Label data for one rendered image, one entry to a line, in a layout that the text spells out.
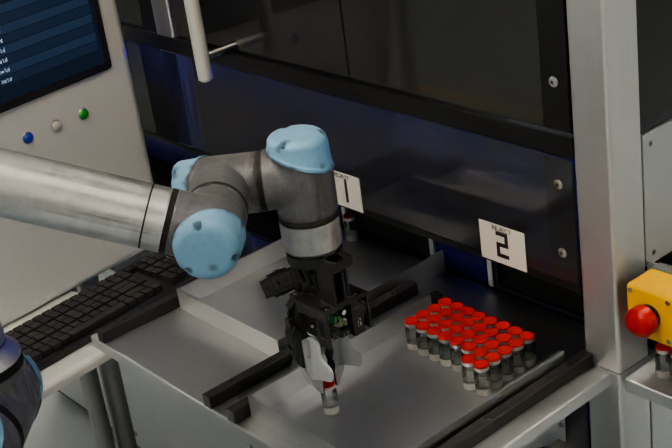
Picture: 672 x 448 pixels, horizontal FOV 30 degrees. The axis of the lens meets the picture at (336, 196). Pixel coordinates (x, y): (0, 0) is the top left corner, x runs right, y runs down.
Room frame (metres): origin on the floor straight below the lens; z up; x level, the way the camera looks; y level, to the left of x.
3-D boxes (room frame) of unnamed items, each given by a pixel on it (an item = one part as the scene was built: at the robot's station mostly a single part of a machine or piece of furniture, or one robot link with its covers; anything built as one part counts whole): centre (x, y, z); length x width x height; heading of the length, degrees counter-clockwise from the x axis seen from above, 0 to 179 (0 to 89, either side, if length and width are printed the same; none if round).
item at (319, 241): (1.40, 0.03, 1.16); 0.08 x 0.08 x 0.05
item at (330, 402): (1.42, 0.05, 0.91); 0.02 x 0.02 x 0.04
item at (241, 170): (1.39, 0.14, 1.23); 0.11 x 0.11 x 0.08; 86
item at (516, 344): (1.51, -0.16, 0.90); 0.18 x 0.02 x 0.05; 37
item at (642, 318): (1.35, -0.36, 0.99); 0.04 x 0.04 x 0.04; 38
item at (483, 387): (1.41, -0.16, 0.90); 0.02 x 0.02 x 0.05
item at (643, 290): (1.38, -0.40, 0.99); 0.08 x 0.07 x 0.07; 128
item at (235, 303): (1.78, 0.06, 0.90); 0.34 x 0.26 x 0.04; 128
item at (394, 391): (1.44, -0.06, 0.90); 0.34 x 0.26 x 0.04; 127
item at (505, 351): (1.50, -0.15, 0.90); 0.18 x 0.02 x 0.05; 37
